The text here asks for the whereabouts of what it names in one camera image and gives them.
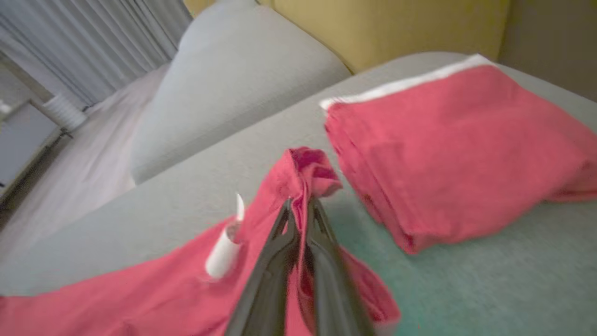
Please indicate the red shorts with white stripes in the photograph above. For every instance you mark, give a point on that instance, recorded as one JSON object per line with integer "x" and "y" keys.
{"x": 466, "y": 154}

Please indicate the red and white jersey shirt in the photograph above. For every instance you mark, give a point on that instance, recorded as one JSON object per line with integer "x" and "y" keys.
{"x": 140, "y": 303}

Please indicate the mustard yellow cushion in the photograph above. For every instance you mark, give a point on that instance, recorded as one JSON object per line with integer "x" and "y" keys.
{"x": 373, "y": 28}

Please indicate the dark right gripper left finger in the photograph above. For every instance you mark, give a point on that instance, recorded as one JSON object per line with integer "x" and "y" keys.
{"x": 266, "y": 289}

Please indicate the grey low cabinet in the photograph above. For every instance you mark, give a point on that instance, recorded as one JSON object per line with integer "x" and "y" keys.
{"x": 23, "y": 144}

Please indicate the grey pleated curtain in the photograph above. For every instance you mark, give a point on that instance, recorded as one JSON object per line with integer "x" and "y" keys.
{"x": 93, "y": 42}

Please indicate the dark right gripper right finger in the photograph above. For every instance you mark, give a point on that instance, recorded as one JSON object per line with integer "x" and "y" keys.
{"x": 336, "y": 289}

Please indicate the large grey sofa seat cushion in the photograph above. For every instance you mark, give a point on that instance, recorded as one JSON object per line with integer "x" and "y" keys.
{"x": 489, "y": 289}

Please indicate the white ribbed radiator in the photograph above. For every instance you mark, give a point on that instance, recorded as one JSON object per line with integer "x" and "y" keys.
{"x": 63, "y": 112}

